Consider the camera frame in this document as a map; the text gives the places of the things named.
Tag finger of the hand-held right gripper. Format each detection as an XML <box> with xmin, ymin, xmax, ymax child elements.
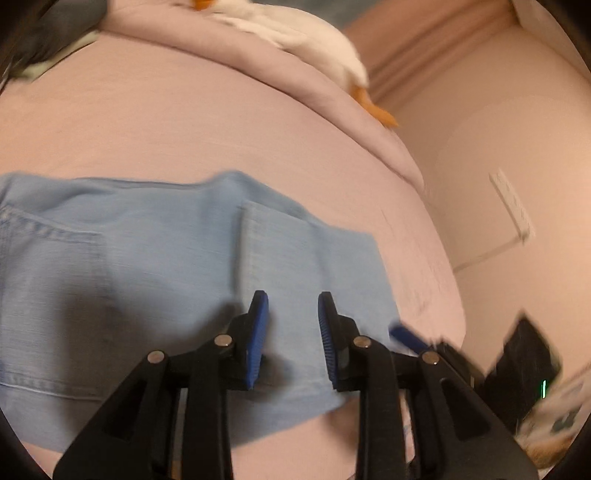
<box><xmin>389</xmin><ymin>324</ymin><xmax>476</xmax><ymax>386</ymax></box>

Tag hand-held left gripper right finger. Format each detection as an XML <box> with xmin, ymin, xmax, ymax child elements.
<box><xmin>318</xmin><ymin>292</ymin><xmax>539</xmax><ymax>480</ymax></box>

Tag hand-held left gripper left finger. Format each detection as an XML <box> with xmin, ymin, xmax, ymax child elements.
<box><xmin>53</xmin><ymin>290</ymin><xmax>270</xmax><ymax>480</ymax></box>

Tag light blue denim pants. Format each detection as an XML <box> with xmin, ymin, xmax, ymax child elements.
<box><xmin>0</xmin><ymin>171</ymin><xmax>400</xmax><ymax>453</ymax></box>

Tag person's right forearm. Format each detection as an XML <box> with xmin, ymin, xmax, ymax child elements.
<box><xmin>517</xmin><ymin>371</ymin><xmax>583</xmax><ymax>468</ymax></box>

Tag pink duvet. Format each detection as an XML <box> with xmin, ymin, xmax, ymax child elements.
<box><xmin>99</xmin><ymin>0</ymin><xmax>426</xmax><ymax>190</ymax></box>

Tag white goose plush toy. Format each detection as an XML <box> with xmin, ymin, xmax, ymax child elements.
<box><xmin>168</xmin><ymin>0</ymin><xmax>399</xmax><ymax>127</ymax></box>

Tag pink curtain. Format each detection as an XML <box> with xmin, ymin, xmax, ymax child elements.
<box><xmin>344</xmin><ymin>0</ymin><xmax>522</xmax><ymax>104</ymax></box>

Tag folded light green cloth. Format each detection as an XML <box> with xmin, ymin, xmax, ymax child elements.
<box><xmin>21</xmin><ymin>34</ymin><xmax>100</xmax><ymax>81</ymax></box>

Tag folded dark jeans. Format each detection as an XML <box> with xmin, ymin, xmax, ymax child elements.
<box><xmin>0</xmin><ymin>0</ymin><xmax>109</xmax><ymax>77</ymax></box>

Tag white wall outlet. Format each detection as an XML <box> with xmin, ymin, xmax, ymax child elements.
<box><xmin>489</xmin><ymin>169</ymin><xmax>536</xmax><ymax>243</ymax></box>

